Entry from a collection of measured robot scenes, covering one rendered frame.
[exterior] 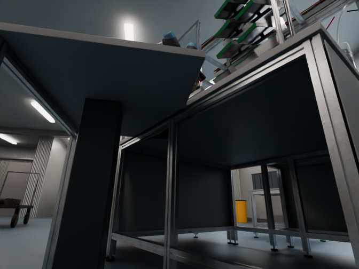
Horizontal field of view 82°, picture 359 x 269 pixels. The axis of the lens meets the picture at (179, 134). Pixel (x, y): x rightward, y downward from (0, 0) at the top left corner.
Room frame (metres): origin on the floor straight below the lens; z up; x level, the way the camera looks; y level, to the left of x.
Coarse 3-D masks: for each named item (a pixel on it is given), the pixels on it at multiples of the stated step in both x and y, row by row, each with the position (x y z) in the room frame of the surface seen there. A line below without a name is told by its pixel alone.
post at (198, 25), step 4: (196, 24) 1.44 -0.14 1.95; (200, 24) 1.43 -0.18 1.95; (196, 28) 1.44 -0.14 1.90; (200, 28) 1.43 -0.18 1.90; (196, 32) 1.44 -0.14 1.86; (200, 32) 1.43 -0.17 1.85; (196, 36) 1.44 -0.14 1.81; (200, 36) 1.43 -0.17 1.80; (200, 40) 1.43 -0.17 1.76; (200, 44) 1.43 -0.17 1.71; (200, 48) 1.43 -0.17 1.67; (200, 84) 1.43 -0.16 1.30
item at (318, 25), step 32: (320, 32) 0.45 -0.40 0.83; (256, 64) 0.60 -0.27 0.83; (352, 64) 0.62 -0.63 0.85; (256, 96) 0.81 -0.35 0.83; (288, 96) 0.81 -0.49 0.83; (192, 128) 1.22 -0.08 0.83; (224, 128) 1.21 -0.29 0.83; (256, 128) 1.20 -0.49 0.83; (288, 128) 1.19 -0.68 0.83; (320, 128) 1.18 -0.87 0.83; (224, 160) 2.11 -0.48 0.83; (256, 160) 2.08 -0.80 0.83
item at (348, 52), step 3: (342, 42) 1.17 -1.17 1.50; (345, 42) 1.15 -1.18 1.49; (348, 45) 1.15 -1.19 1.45; (345, 51) 1.13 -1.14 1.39; (348, 51) 1.13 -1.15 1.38; (351, 51) 1.14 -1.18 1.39; (348, 54) 1.13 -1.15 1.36; (351, 54) 1.13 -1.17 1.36; (348, 57) 1.13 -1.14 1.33; (351, 57) 1.13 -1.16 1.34; (351, 60) 1.13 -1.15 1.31; (354, 60) 1.14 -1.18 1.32; (354, 63) 1.13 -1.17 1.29; (357, 69) 1.14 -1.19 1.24
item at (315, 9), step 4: (328, 0) 1.32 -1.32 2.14; (332, 0) 1.30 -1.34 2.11; (336, 0) 1.29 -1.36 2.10; (320, 4) 1.37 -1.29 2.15; (324, 4) 1.35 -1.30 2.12; (328, 4) 1.33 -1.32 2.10; (316, 8) 1.40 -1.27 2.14; (320, 8) 1.38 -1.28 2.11; (308, 12) 1.46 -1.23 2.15; (312, 12) 1.43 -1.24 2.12; (316, 12) 1.41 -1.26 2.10; (304, 16) 1.49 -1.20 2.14; (308, 16) 1.46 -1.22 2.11; (296, 20) 1.54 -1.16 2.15; (296, 24) 1.55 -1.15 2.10; (284, 32) 1.65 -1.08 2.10; (220, 72) 2.36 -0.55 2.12; (216, 76) 2.43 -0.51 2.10
